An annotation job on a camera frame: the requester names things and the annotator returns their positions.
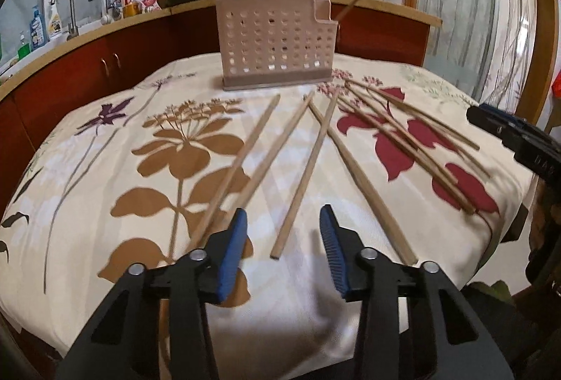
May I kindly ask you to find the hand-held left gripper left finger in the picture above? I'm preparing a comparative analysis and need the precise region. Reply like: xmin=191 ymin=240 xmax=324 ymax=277
xmin=55 ymin=208 xmax=248 ymax=380

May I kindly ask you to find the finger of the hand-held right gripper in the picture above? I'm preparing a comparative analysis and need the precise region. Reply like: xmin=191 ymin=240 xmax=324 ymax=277
xmin=467 ymin=102 xmax=527 ymax=149

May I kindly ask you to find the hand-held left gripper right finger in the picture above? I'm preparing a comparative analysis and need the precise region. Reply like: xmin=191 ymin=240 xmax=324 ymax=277
xmin=319 ymin=205 xmax=515 ymax=380

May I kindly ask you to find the light wooden chopstick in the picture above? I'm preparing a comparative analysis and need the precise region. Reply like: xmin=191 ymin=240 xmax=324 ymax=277
xmin=304 ymin=96 xmax=419 ymax=267
xmin=230 ymin=91 xmax=316 ymax=214
xmin=189 ymin=94 xmax=282 ymax=249
xmin=269 ymin=92 xmax=340 ymax=262

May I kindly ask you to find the beige perforated chopstick holder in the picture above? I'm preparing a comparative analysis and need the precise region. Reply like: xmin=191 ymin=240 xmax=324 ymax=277
xmin=216 ymin=0 xmax=339 ymax=91

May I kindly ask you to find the frosted sliding glass door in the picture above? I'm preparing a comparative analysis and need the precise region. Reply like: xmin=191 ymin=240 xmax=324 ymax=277
xmin=416 ymin=0 xmax=541 ymax=111

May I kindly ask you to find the floral tablecloth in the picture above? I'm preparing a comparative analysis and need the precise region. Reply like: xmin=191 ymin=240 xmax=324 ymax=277
xmin=0 ymin=51 xmax=533 ymax=365

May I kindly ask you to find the white spray cleaner bottle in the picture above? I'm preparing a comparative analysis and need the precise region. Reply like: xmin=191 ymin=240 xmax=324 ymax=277
xmin=46 ymin=1 xmax=63 ymax=40

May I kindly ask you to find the steel gooseneck faucet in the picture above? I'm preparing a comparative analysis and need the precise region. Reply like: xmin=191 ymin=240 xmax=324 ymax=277
xmin=49 ymin=0 xmax=80 ymax=41

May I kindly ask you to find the blue dish soap bottle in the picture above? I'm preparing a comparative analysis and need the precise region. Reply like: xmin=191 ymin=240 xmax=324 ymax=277
xmin=28 ymin=5 xmax=47 ymax=46

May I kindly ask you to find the wooden door frame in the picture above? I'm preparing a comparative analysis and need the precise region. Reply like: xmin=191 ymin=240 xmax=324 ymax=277
xmin=519 ymin=0 xmax=561 ymax=133

